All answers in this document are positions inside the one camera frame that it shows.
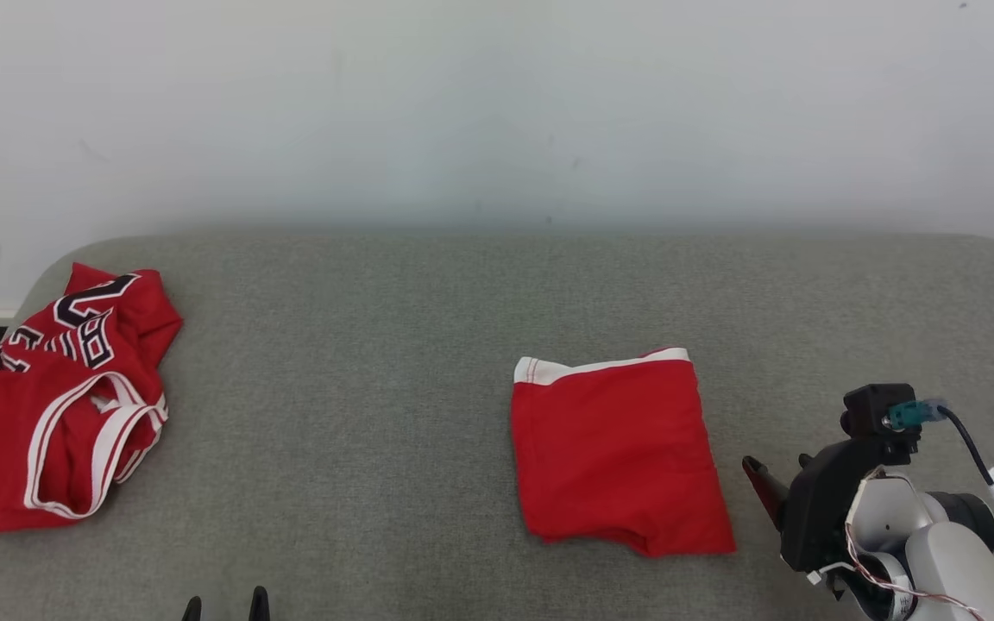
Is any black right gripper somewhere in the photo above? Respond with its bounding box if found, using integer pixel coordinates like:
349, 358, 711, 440
741, 436, 922, 575

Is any red shorts white waistband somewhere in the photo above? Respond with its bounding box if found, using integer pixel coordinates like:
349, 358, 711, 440
510, 347, 738, 558

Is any thin red white wire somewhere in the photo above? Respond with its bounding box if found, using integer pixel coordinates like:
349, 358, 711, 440
808, 517, 985, 621

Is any black cable with white tag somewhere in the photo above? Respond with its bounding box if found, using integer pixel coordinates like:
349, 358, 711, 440
887, 399, 994, 572

